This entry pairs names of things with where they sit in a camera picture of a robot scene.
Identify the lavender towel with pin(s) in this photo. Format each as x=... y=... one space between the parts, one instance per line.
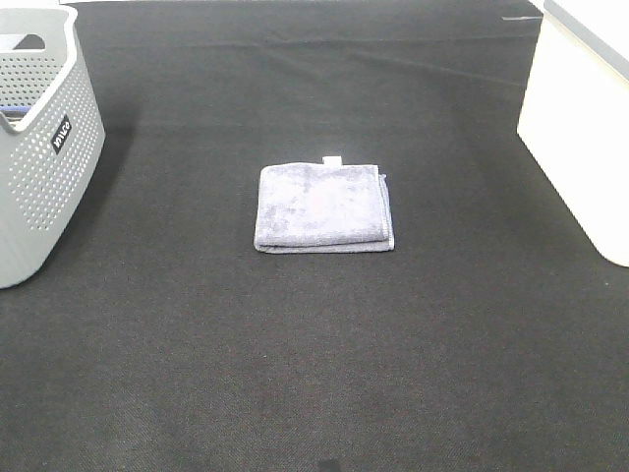
x=323 y=208

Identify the black fabric table mat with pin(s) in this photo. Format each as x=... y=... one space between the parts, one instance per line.
x=493 y=337

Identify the grey perforated laundry basket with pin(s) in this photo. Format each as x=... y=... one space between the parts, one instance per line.
x=49 y=156

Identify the white storage box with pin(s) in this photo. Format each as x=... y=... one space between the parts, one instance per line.
x=574 y=116

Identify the blue towel in basket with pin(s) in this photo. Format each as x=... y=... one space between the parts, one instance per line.
x=14 y=112

